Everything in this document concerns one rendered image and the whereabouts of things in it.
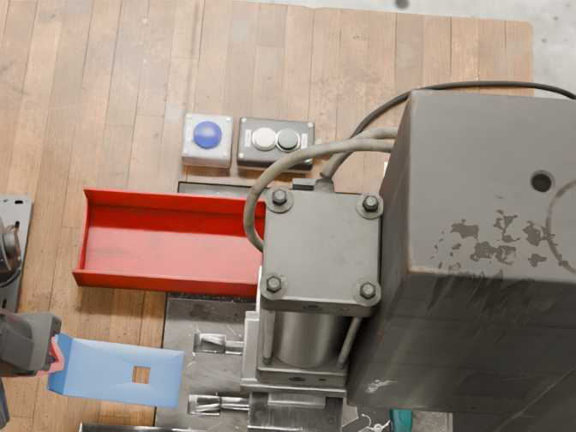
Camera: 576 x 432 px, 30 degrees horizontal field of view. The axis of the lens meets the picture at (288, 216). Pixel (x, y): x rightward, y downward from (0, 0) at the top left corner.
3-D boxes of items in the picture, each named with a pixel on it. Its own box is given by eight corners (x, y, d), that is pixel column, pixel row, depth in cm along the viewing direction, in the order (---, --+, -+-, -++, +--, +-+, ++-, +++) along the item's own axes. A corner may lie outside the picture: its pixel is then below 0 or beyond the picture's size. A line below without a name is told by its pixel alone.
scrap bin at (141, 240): (88, 202, 147) (82, 185, 142) (271, 215, 148) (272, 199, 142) (77, 286, 143) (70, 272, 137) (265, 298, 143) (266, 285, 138)
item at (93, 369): (57, 337, 130) (56, 330, 128) (183, 352, 132) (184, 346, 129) (48, 393, 128) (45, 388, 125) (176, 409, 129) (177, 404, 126)
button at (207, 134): (195, 125, 150) (194, 118, 148) (223, 127, 150) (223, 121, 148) (192, 151, 149) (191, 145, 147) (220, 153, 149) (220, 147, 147)
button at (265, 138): (255, 133, 150) (255, 127, 148) (275, 135, 150) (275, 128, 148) (253, 152, 149) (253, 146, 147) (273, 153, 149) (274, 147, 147)
